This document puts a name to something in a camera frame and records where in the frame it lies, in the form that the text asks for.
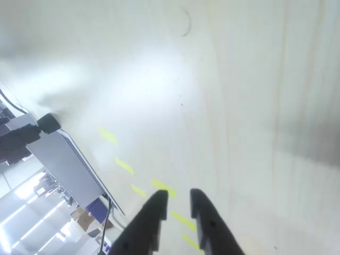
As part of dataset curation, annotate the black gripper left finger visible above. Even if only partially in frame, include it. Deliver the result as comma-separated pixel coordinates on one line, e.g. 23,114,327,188
107,189,169,255

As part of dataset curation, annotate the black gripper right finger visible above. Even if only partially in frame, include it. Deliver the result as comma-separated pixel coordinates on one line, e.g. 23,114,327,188
189,188,245,255

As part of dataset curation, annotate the blue drawer with knob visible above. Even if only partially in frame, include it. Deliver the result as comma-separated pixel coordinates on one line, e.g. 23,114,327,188
85,197,108,225

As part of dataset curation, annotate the yellow tape strip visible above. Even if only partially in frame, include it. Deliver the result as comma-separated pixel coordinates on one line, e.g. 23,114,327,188
171,209,198,232
97,126,119,146
114,157,135,176
150,177,177,199
130,183,148,199
181,233,205,254

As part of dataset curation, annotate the grey flat laptop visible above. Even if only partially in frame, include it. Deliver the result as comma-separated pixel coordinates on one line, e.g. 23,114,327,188
25,113,126,216

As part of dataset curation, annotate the black cylinder knob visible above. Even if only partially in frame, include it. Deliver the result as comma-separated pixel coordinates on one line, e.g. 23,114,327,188
36,112,61,135

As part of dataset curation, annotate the black hanging cable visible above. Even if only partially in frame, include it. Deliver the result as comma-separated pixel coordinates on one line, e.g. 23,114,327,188
98,195,114,255

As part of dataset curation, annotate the black clamp with cable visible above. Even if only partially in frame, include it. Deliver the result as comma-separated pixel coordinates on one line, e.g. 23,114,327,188
0,102,43,166

